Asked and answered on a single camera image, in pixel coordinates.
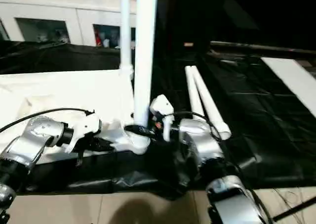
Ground white plastic table leg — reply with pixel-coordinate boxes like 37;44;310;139
191;66;233;140
184;65;207;121
132;0;159;138
118;0;136;80

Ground white plastic table top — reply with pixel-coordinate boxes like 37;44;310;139
0;68;152;165

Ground black mat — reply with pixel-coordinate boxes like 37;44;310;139
0;40;316;200

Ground black case with gold label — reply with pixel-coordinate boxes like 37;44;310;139
153;0;213;59

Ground black long bar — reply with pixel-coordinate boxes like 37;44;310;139
209;41;316;56

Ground white cabinet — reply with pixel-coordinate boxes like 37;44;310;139
0;0;138;49

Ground white flat sheet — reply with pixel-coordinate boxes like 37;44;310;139
261;57;316;118

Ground black stand leg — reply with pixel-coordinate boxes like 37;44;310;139
273;198;316;222

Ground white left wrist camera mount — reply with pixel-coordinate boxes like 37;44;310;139
63;109;103;153

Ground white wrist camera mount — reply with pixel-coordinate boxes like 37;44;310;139
63;109;103;153
149;94;175;142

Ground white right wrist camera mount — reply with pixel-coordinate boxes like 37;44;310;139
149;94;175;142

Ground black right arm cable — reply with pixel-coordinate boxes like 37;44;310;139
170;111;274;224

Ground thin floor cables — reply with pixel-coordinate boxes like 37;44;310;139
274;186;316;210

